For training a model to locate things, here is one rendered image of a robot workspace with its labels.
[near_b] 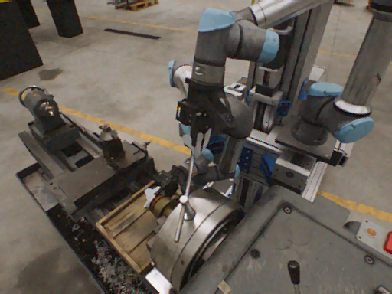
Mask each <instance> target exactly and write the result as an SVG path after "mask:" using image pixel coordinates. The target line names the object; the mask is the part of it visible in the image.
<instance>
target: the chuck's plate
mask: <svg viewBox="0 0 392 294"><path fill-rule="evenodd" d="M242 218H244V209H243V208H242V207H241V206H240V205H239V204H237V203H235V202H233V201H229V202H227V203H224V204H222V205H221V206H220V207H218V208H217V209H216V210H215V211H213V212H212V213H211V214H210V215H209V216H208V217H207V218H206V219H205V220H204V222H203V223H202V224H201V225H200V226H199V228H198V229H197V230H196V231H195V233H194V234H193V235H192V236H191V238H190V240H189V241H188V243H187V244H186V245H185V247H184V249H183V250H182V252H181V254H180V256H179V258H178V259H177V262H176V264H175V267H174V269H173V271H172V276H171V284H172V285H173V287H175V289H176V290H177V291H178V292H180V291H181V290H182V288H183V287H184V286H185V285H186V284H187V283H188V281H189V280H190V279H191V277H193V274H194V271H195V267H196V265H197V263H198V261H199V259H200V258H201V256H202V255H203V252H204V251H205V250H206V248H207V246H208V245H209V244H210V243H211V241H212V240H213V239H214V237H215V236H216V235H217V234H218V233H219V232H220V231H221V230H222V229H223V228H224V227H225V226H226V225H228V224H229V223H230V222H235V223H237V224H238V223H239V222H241V219H242Z"/></svg>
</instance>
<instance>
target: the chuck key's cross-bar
mask: <svg viewBox="0 0 392 294"><path fill-rule="evenodd" d="M193 169H194V156H193V154H192V152H191V161H190V165H189V170H188V178H187V187H186V190H185V195H186V196H187V198H188V196H189V193H190V190H191V179H192V174H193ZM185 211H186V206H182V207H181V211H180V214H179V220H178V226H177V228H176V231H175V238H174V242H176V243H178V242H179V240H180V234H181V229H182V226H183V220H184V216H185Z"/></svg>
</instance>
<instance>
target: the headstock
mask: <svg viewBox="0 0 392 294"><path fill-rule="evenodd" d="M312 203H313V202H312V201H309V200H308V199H306V198H304V197H303V196H301V195H299V194H296V193H295V192H293V191H290V190H288V189H287V188H284V187H281V186H278V185H274V186H272V187H270V188H268V189H267V191H265V193H264V194H263V195H262V196H261V198H260V199H259V200H258V201H257V202H256V203H255V205H254V206H253V207H252V208H251V209H250V210H249V212H248V213H247V214H245V217H244V218H242V219H241V222H239V223H238V224H237V226H236V227H235V228H234V229H233V230H232V231H231V232H230V234H229V235H228V236H227V237H226V239H225V240H224V241H223V242H222V244H221V245H219V247H218V248H217V249H216V250H215V251H214V252H213V253H212V254H211V256H210V257H209V258H208V260H207V261H206V262H205V263H204V264H203V266H201V268H200V269H199V270H198V271H197V272H196V273H195V274H194V276H193V277H191V279H190V280H189V281H188V283H187V284H186V285H185V286H184V287H183V288H182V290H181V291H180V292H179V293H178V294H223V293H222V292H221V290H220V289H219V288H218V287H217V285H218V284H219V283H221V281H222V280H224V281H225V283H226V284H227V285H228V286H229V287H230V288H231V291H230V292H231V293H228V294H295V289H294V285H293V283H292V281H291V279H290V276H289V271H288V267H287V264H288V262H289V261H291V260H296V261H297V262H298V263H299V268H300V284H299V288H300V292H301V294H377V293H375V292H374V290H375V289H376V288H377V287H378V286H379V285H380V284H382V285H383V286H385V287H386V288H387V289H389V290H390V291H391V292H392V259H389V258H388V257H386V256H384V255H383V254H382V253H379V252H377V251H376V250H373V248H371V247H369V246H367V245H366V244H365V243H362V242H361V241H360V240H357V239H355V237H356V235H357V232H358V229H359V227H360V226H361V222H358V221H356V220H352V221H349V222H347V223H345V224H344V226H343V228H340V227H339V226H338V225H337V224H336V223H335V222H334V221H333V220H332V217H331V216H330V214H327V213H326V212H324V211H322V210H321V209H318V208H317V207H316V206H314V205H312ZM222 266H227V268H229V269H227V271H226V272H224V271H221V270H222Z"/></svg>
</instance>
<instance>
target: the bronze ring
mask: <svg viewBox="0 0 392 294"><path fill-rule="evenodd" d="M171 202H172V199H171V198H170V197H166V196H165V195H163V194H159V195H156V196H155V197H154V198H153V199H152V201H151V203H150V204H149V210H150V211H151V212H152V213H153V215H154V216H155V217H156V218H157V219H159V218H160V217H161V216H162V215H164V216H165V217H166V218H168V216H169V215H170V214H171V212H172V211H173V210H174V209H172V207H170V205H171Z"/></svg>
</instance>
